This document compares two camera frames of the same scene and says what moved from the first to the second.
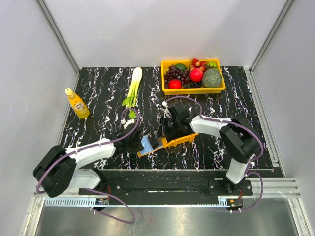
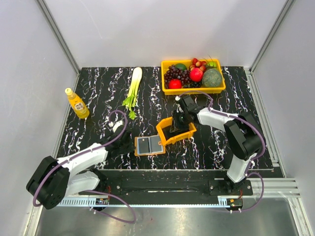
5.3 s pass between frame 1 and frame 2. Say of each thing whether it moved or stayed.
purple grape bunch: stayed
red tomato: stayed
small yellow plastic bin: moved
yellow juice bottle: stayed
